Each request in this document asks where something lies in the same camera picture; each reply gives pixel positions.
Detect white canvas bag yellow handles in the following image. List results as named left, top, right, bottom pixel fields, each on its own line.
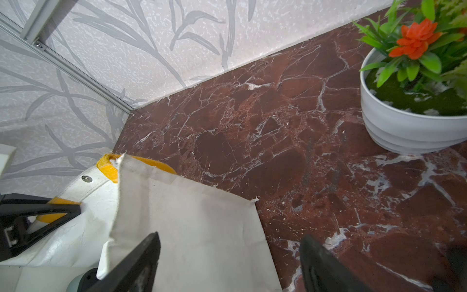
left=0, top=153, right=283, bottom=292

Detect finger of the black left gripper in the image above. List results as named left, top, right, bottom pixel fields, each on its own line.
left=1, top=193, right=81, bottom=262

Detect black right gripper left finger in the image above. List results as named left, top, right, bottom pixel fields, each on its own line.
left=88, top=232, right=161, bottom=292

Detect white pot artificial plant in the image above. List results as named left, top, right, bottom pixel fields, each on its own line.
left=359, top=1, right=467, bottom=155

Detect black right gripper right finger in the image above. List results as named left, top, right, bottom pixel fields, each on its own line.
left=299, top=235, right=371, bottom=292

